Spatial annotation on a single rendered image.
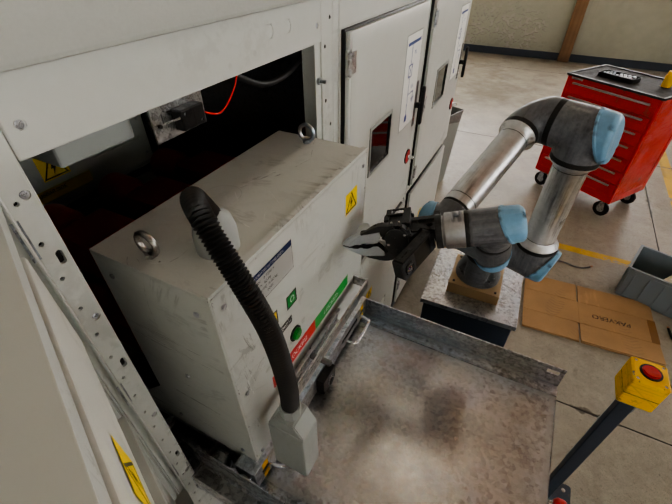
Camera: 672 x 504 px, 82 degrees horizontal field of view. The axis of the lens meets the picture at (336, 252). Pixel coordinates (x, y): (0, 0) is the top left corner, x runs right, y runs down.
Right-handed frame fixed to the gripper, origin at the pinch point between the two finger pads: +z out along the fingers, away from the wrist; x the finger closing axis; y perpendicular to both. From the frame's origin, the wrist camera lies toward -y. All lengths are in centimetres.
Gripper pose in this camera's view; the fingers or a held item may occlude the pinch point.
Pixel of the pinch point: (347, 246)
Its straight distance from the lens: 83.9
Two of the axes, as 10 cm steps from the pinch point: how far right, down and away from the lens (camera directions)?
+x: -2.7, -7.7, -5.8
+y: 2.0, -6.3, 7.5
